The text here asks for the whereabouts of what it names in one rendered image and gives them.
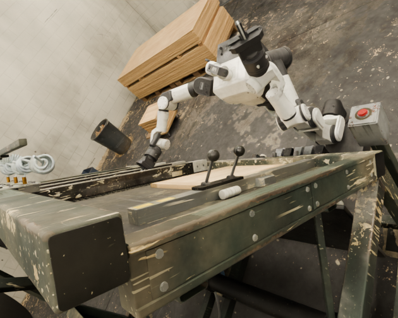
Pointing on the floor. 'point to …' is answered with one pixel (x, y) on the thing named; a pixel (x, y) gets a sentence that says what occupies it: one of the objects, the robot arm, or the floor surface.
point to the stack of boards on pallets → (178, 50)
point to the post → (390, 161)
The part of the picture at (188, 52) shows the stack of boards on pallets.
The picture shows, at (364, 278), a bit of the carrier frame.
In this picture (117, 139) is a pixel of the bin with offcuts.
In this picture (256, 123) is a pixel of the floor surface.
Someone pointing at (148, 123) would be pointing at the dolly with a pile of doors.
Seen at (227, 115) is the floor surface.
